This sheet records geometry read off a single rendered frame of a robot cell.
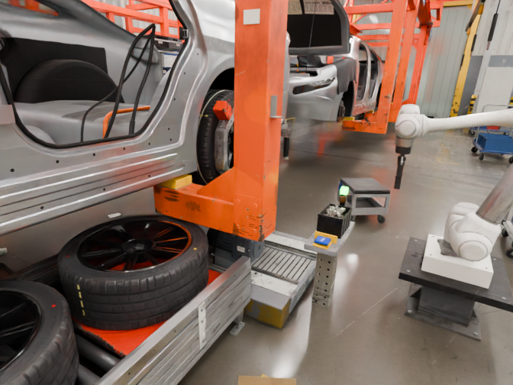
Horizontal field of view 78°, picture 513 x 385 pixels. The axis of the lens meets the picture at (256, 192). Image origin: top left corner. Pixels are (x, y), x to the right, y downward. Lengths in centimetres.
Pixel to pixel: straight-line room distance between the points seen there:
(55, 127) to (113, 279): 122
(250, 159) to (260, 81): 33
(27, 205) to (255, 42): 100
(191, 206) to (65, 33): 221
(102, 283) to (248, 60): 103
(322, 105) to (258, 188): 318
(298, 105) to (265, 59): 313
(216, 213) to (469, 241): 117
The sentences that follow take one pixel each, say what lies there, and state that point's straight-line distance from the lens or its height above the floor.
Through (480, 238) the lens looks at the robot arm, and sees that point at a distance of 174.
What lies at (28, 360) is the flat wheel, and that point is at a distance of 115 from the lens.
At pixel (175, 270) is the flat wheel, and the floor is 50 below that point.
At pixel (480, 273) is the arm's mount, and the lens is 198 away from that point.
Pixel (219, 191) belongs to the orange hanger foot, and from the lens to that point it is 157.
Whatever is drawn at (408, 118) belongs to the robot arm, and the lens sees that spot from 163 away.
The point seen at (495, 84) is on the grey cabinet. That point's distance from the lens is 1319.
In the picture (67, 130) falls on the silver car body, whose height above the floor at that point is 93.
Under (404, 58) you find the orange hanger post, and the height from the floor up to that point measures 176.
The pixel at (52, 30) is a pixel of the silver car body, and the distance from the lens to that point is 339.
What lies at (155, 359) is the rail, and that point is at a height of 33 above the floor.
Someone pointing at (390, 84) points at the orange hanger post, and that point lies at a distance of 543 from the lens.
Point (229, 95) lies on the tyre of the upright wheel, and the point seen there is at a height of 115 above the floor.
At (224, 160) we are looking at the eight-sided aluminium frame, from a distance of 188.
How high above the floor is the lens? 124
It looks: 19 degrees down
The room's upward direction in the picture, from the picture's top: 2 degrees clockwise
